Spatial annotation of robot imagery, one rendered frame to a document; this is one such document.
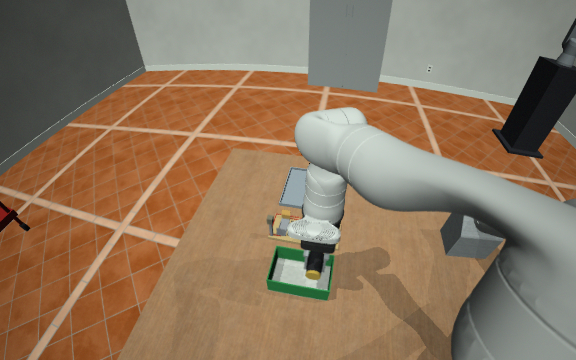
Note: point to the green open box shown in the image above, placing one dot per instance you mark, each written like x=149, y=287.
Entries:
x=287, y=268

